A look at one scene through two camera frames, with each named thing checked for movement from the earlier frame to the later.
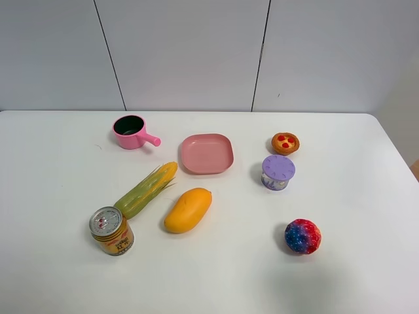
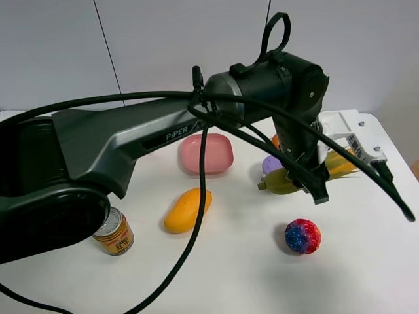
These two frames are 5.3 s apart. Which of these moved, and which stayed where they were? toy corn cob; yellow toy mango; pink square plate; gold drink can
Moved: toy corn cob
Stayed: pink square plate; gold drink can; yellow toy mango
